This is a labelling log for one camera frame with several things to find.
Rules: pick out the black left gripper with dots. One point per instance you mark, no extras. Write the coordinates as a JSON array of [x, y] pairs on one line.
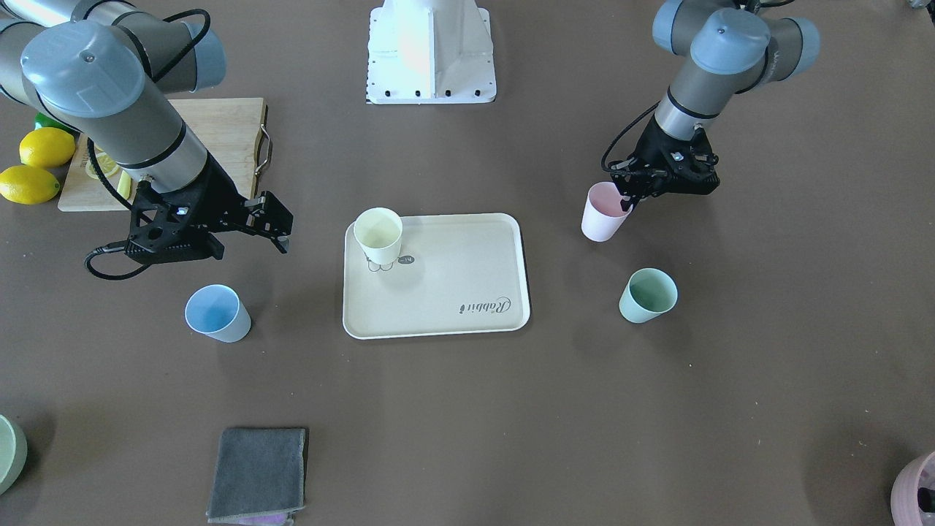
[[651, 148]]

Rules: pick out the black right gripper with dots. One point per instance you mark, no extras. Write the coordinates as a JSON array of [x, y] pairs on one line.
[[219, 193]]

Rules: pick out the pink cup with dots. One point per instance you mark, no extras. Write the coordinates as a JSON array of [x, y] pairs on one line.
[[604, 212]]

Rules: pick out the pale yellow cup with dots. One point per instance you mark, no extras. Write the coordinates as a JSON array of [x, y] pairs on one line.
[[378, 232]]

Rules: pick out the light blue cup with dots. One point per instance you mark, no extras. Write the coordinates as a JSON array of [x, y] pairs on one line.
[[217, 312]]

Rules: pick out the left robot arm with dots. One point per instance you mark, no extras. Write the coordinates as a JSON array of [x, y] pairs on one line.
[[728, 49]]

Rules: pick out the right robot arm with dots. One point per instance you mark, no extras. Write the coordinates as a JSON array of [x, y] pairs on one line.
[[104, 68]]

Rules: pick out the cream rabbit tray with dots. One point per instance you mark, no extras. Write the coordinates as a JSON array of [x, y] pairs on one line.
[[456, 274]]

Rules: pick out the wooden cutting board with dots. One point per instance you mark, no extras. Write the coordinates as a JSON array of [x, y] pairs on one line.
[[231, 129]]

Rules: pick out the mint green cup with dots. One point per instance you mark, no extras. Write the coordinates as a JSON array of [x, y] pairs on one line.
[[649, 293]]

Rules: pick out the yellow plastic knife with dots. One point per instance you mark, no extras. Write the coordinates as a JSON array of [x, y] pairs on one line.
[[124, 185]]

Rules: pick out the whole yellow lemon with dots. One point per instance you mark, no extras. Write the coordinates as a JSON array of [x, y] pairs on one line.
[[47, 148], [28, 185]]

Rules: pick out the grey folded cloth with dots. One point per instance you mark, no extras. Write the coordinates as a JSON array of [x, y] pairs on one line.
[[259, 476]]

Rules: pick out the green lime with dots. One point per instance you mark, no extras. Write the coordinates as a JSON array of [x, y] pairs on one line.
[[42, 121]]

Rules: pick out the mint green bowl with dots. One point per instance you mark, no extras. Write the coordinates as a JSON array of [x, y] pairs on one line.
[[14, 451]]

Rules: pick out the pink mixing bowl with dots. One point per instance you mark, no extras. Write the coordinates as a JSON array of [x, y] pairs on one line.
[[911, 500]]

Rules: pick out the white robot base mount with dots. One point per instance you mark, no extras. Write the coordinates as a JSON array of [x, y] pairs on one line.
[[430, 52]]

